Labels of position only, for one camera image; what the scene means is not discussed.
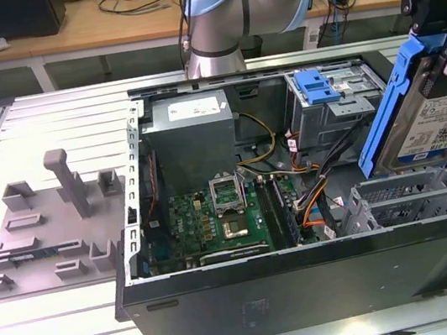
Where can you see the hard disk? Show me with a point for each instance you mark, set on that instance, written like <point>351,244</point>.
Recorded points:
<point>414,137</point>

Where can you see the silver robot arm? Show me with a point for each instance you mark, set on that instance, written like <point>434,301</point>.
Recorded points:
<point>217,19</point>

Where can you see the silver disk bay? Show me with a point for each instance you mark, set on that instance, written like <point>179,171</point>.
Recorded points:
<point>403,198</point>

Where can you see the blue plastic drive carrier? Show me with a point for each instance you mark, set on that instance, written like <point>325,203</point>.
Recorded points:
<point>317,86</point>

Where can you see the silver drive cage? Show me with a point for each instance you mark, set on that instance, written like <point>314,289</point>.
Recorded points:
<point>327,125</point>

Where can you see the black waste bin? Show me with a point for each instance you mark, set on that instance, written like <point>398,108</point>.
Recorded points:
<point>251,46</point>

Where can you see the RAM stick in slot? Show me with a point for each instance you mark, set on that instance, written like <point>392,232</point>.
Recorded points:
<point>288,212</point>

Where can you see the black RAM slot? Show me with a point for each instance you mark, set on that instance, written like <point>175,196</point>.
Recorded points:
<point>270,211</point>

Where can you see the gray power supply unit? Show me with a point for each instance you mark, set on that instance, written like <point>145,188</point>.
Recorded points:
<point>190,147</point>

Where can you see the CPU socket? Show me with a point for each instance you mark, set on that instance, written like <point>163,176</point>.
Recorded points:
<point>236,229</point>

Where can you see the black PC case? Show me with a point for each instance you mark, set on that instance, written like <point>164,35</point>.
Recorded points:
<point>311,289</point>

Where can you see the black graphics card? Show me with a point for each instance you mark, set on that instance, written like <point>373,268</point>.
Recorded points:
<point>233,254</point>

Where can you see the green motherboard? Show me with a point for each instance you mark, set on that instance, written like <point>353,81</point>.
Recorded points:
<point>190,224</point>

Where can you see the wooden desk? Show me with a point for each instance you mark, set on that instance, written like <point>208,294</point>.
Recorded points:
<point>59,40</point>

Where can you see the gray parts rack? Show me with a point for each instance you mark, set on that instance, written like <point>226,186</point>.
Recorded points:
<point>46,229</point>

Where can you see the RAM stick on rack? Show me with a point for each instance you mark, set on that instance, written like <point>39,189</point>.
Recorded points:
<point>29,255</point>

